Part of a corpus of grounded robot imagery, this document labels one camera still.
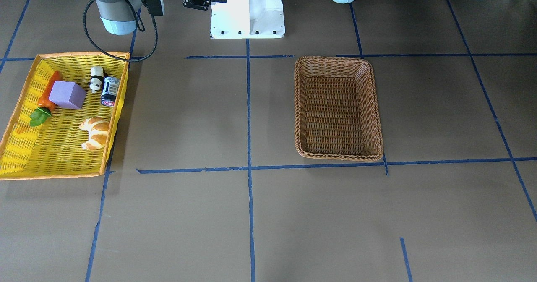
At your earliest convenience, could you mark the yellow plastic basket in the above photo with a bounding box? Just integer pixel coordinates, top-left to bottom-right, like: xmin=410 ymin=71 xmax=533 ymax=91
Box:
xmin=0 ymin=51 xmax=130 ymax=180

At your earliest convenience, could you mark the panda figurine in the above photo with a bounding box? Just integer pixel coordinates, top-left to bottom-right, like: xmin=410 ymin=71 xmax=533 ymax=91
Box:
xmin=89 ymin=66 xmax=105 ymax=94

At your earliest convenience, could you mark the brown wicker basket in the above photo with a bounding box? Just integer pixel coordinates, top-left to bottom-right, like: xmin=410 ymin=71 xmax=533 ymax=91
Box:
xmin=294 ymin=56 xmax=384 ymax=162

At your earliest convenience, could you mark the croissant toy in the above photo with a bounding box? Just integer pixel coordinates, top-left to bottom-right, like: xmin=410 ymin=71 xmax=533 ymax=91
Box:
xmin=79 ymin=116 xmax=110 ymax=151

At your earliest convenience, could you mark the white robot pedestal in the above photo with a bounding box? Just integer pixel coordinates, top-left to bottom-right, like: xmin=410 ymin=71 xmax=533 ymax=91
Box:
xmin=210 ymin=0 xmax=286 ymax=39

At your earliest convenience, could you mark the purple foam block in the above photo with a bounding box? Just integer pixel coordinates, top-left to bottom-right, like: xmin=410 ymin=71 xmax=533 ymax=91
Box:
xmin=48 ymin=81 xmax=86 ymax=110

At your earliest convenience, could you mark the toy carrot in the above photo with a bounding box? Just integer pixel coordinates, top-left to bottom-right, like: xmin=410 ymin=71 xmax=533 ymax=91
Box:
xmin=29 ymin=71 xmax=62 ymax=127

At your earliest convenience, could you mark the small dark can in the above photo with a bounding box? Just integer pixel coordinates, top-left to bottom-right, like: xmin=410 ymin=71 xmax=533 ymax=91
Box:
xmin=100 ymin=77 xmax=120 ymax=107

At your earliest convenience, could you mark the black camera cable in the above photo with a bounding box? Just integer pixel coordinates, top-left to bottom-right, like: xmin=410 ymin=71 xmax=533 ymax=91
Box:
xmin=83 ymin=0 xmax=159 ymax=63

